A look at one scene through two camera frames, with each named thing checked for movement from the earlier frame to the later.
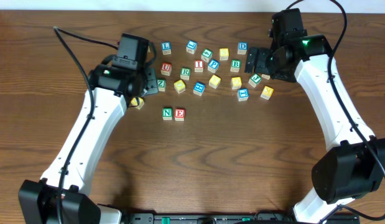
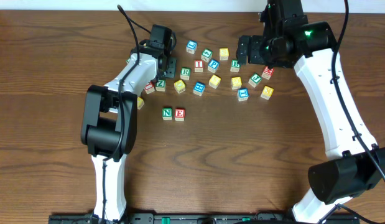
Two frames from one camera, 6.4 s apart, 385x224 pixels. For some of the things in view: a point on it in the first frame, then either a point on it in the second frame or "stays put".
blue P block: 213,66 stays put
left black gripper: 151,81 -> 170,68
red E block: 179,114 stays put
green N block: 167,113 stays put
